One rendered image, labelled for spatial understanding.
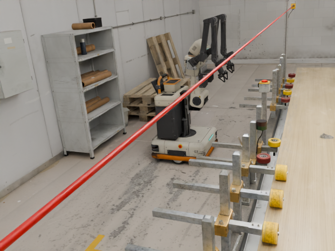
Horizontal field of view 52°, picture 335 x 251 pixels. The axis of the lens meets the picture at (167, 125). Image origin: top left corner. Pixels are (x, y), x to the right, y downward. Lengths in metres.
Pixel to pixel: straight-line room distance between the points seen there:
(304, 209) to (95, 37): 3.93
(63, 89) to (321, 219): 3.40
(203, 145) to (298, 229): 2.45
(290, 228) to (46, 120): 3.43
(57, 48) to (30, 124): 0.94
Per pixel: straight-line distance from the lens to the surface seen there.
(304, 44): 9.71
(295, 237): 1.50
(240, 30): 9.82
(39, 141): 4.35
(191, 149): 3.88
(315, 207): 1.70
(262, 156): 2.11
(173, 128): 3.91
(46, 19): 4.49
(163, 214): 1.52
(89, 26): 4.57
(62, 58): 4.24
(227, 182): 1.38
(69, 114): 4.40
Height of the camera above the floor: 1.81
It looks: 20 degrees down
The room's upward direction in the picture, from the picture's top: 5 degrees counter-clockwise
